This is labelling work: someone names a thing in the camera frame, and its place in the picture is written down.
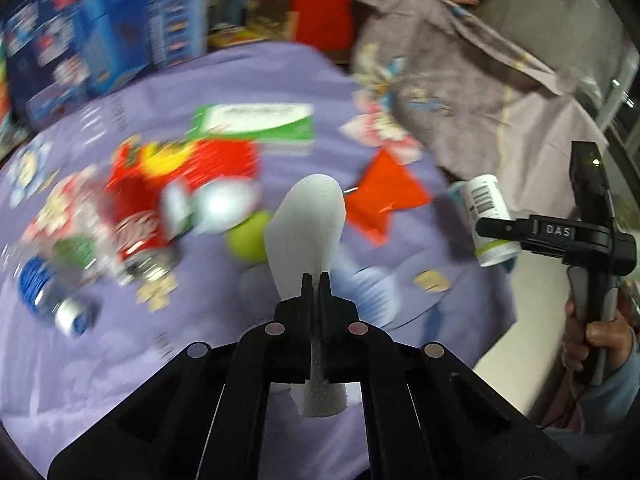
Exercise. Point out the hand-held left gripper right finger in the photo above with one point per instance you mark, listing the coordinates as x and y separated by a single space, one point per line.
326 306

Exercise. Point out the light blue printed box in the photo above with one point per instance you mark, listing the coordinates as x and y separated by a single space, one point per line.
117 20

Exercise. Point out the red paper wrapper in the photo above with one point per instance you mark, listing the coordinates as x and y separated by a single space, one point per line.
387 192

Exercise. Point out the person's right hand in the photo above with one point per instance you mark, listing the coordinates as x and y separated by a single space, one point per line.
607 336

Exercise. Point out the light blue pleated paper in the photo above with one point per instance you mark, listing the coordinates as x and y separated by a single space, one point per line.
370 287

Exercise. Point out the green round lid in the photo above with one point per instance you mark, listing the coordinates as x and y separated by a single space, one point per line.
247 240

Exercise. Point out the white cylindrical bottle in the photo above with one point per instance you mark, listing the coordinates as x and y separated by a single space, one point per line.
487 200

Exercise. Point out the red snack bag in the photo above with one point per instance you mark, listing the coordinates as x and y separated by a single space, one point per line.
200 165

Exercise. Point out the yellow flat box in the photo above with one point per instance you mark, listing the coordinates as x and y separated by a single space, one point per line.
235 36

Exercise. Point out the dark blue printed box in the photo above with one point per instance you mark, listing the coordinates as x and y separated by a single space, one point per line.
50 50

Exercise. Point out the blue capped small bottle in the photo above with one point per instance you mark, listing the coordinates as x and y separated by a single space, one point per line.
42 287

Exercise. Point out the red board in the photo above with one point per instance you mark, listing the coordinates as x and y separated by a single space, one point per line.
325 0

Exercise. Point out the grey pink printed cloth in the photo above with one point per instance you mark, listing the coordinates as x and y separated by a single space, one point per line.
450 85

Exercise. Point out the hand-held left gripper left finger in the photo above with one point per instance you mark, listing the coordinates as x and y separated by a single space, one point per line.
305 306

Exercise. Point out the person's right forearm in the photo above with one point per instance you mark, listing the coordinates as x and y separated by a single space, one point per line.
600 405

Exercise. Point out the white foam net sleeve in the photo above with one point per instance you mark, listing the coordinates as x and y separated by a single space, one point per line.
307 225

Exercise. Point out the blue striped printed box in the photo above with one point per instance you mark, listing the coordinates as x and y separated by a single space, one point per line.
177 10

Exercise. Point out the purple floral bedsheet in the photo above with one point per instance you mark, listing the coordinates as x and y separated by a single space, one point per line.
150 385

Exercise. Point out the green white carton box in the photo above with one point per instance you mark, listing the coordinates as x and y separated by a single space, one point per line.
252 122

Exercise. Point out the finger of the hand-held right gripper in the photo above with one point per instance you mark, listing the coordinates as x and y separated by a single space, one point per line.
502 231

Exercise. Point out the red soda can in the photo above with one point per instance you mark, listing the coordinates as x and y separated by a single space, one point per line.
145 242

